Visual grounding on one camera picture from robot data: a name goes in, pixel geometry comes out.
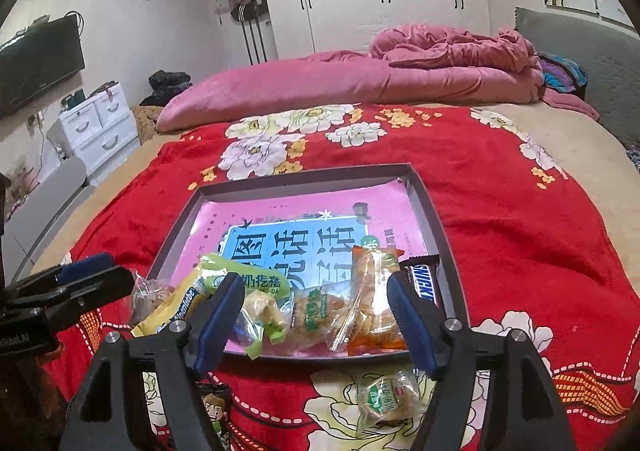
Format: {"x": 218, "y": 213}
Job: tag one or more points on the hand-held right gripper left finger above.
{"x": 220, "y": 321}

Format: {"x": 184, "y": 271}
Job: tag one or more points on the black and green snack packet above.
{"x": 212, "y": 416}

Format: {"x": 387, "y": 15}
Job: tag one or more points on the round pastry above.
{"x": 390, "y": 396}

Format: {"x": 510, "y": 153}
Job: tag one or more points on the black flat television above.
{"x": 40, "y": 66}

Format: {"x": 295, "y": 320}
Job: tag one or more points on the pink quilt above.
{"x": 300, "y": 81}

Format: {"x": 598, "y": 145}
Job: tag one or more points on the clear green-label cracker packet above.
{"x": 317, "y": 316}

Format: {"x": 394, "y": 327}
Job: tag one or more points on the brown chocolate bar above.
{"x": 425, "y": 281}

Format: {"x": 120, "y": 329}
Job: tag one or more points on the white drawer cabinet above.
{"x": 100, "y": 131}

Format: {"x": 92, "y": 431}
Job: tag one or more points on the pink book with blue label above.
{"x": 300, "y": 211}

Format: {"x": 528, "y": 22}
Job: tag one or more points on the red floral blanket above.
{"x": 500, "y": 241}

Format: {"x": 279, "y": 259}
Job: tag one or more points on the clear packet with red sweet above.
{"x": 152, "y": 298}

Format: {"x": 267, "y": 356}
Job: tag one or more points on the dark clothes pile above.
{"x": 170, "y": 86}

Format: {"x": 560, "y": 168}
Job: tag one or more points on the orange snack packet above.
{"x": 372, "y": 296}

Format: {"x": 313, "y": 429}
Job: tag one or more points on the grey patterned cloth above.
{"x": 634, "y": 158}

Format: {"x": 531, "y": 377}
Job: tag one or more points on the grey padded headboard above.
{"x": 600, "y": 61}

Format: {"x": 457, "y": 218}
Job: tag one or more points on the colourful striped cloth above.
{"x": 562, "y": 73}

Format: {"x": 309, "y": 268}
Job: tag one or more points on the shallow dark grey box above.
{"x": 430, "y": 231}

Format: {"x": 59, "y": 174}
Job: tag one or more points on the brown knitted blanket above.
{"x": 147, "y": 123}

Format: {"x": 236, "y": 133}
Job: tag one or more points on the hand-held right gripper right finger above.
{"x": 415, "y": 326}

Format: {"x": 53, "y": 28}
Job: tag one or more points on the light green cheese packet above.
{"x": 260, "y": 286}

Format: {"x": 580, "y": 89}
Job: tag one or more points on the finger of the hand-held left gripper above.
{"x": 95, "y": 291}
{"x": 85, "y": 268}

